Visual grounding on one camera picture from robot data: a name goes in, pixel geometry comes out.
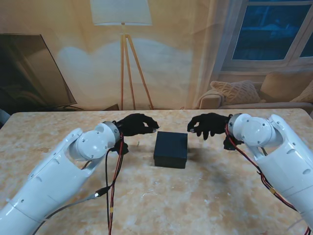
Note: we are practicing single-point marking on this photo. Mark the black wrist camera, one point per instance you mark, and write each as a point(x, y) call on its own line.
point(121, 148)
point(229, 144)

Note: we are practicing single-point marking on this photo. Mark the white shade tripod floor lamp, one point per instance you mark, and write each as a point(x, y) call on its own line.
point(121, 12)

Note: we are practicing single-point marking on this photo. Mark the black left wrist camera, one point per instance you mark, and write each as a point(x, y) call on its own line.
point(121, 148)

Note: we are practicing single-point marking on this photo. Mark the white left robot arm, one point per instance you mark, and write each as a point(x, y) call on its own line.
point(53, 176)

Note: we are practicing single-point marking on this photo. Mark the beige sofa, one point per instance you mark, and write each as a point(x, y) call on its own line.
point(269, 105)

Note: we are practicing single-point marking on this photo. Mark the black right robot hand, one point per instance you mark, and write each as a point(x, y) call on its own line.
point(210, 123)

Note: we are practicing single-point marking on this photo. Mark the black gift box lid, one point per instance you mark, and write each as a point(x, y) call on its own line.
point(171, 145)

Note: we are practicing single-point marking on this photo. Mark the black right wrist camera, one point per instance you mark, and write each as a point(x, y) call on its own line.
point(229, 144)

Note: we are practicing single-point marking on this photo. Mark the plain tan cushion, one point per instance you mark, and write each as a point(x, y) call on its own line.
point(281, 83)

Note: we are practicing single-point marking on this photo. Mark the dark flat television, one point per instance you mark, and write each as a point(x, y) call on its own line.
point(24, 73)

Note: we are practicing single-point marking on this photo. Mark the beige knitted cushion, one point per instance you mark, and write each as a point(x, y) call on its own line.
point(305, 96)
point(237, 91)

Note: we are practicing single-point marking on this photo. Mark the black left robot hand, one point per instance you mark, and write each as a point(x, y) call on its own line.
point(134, 124)

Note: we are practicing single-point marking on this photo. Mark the white framed window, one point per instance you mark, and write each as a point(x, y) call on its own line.
point(264, 31)

